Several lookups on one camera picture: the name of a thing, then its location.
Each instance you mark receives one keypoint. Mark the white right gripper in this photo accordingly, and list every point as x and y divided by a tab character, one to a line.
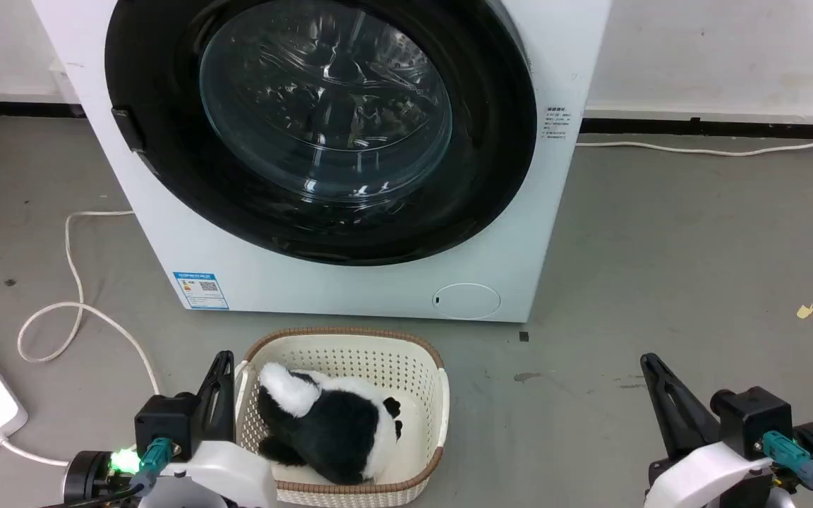
710	476

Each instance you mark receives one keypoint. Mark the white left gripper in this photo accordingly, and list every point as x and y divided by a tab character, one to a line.
226	473

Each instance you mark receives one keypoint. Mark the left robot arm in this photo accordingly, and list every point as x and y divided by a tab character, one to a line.
92	480

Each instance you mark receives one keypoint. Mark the white front-load washing machine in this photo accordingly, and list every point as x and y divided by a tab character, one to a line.
350	289

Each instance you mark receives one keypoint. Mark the round black glass washer door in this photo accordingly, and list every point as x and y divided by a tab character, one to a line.
322	113

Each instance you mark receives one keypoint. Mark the blue energy label sticker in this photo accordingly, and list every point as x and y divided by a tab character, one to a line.
201	290

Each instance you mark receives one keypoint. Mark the black white panda plush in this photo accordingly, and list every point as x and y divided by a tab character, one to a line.
336	423

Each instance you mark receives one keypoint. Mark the cream plastic laundry basket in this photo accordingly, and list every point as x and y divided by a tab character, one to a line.
350	353

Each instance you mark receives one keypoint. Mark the yellow paper scrap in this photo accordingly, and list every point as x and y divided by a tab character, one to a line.
805	311

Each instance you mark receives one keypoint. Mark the round white filter cover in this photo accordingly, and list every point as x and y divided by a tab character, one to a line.
466	300

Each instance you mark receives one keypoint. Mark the small text warning sticker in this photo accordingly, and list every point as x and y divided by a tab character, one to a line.
557	123

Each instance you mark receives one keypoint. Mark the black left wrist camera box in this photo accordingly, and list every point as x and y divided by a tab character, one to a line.
166	423

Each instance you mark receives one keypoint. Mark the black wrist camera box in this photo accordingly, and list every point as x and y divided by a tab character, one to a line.
166	423
752	416

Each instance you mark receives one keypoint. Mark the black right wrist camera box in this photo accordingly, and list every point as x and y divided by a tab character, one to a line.
752	416

